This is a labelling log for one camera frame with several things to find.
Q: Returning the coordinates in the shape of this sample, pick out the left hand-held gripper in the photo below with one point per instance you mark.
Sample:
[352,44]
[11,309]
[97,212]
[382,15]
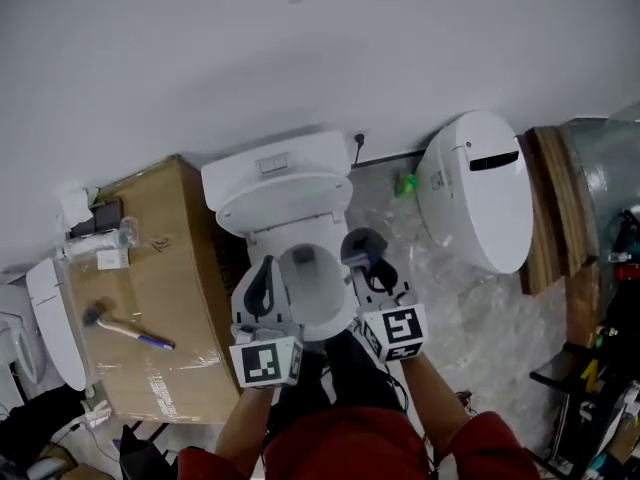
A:
[260,363]

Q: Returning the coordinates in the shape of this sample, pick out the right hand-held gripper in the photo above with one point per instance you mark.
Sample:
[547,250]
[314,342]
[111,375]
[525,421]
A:
[400,328]

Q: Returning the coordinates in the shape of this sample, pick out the grey cloth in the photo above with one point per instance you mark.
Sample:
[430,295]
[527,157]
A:
[362,245]

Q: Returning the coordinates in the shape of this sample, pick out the white toilet seat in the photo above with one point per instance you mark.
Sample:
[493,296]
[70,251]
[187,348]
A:
[341,298]

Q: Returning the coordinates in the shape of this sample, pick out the person's left forearm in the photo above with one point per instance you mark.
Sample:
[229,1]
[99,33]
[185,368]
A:
[245,428]

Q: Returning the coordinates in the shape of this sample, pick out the person's right forearm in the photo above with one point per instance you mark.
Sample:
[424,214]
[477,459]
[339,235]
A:
[435,403]

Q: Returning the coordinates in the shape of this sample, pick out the white smart toilet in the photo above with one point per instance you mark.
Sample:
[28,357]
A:
[480,208]

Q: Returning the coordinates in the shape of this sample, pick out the white toilet with tank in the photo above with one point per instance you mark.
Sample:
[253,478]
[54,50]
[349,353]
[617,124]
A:
[300,150]

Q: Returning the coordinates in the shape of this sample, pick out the loose white toilet lid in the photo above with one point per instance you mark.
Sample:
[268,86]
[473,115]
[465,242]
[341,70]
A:
[55,323]

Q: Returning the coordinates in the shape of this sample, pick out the person's black trousers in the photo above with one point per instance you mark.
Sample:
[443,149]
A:
[350,373]

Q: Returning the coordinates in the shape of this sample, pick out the large cardboard box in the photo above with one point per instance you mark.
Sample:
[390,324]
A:
[165,278]

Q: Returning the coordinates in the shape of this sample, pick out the green plastic object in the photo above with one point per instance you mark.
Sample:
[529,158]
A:
[406,184]

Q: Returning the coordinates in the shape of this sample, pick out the clear plastic floor sheet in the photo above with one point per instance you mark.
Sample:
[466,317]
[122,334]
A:
[480,328]

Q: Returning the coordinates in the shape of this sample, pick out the clear plastic cup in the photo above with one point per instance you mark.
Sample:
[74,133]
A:
[129,230]

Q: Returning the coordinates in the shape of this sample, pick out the small white box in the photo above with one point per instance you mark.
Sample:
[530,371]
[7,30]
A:
[113,259]

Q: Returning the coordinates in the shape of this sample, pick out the person's red top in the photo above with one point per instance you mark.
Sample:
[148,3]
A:
[350,448]

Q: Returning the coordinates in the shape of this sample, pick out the small black box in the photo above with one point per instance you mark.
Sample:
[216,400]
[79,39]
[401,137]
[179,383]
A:
[102,215]

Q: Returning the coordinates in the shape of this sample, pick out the wooden boards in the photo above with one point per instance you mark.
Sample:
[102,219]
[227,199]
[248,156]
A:
[555,208]

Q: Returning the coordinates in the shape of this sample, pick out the crumpled white paper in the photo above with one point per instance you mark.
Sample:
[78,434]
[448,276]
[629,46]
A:
[77,203]

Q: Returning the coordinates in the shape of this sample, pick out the black metal rack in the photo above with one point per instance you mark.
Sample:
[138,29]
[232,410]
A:
[585,408]

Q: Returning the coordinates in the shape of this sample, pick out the grey-green metal cylinder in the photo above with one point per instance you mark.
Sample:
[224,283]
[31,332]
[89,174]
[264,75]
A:
[605,178]

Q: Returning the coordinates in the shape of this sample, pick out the black bag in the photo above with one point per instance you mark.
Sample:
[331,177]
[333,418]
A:
[35,428]

